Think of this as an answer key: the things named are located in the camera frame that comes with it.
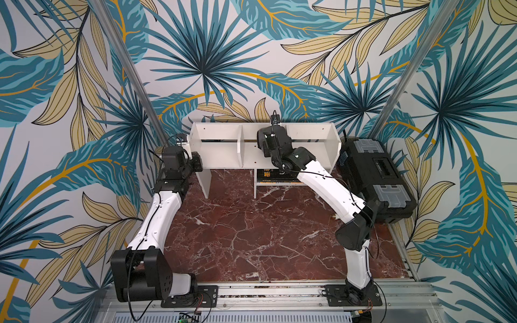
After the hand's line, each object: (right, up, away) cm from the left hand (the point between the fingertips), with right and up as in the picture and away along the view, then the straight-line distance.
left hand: (197, 154), depth 80 cm
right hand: (+31, +7, -1) cm, 32 cm away
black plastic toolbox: (+75, -4, +12) cm, 76 cm away
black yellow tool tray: (+31, -9, +12) cm, 34 cm away
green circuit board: (-2, -59, -10) cm, 60 cm away
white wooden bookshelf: (+16, +3, -6) cm, 17 cm away
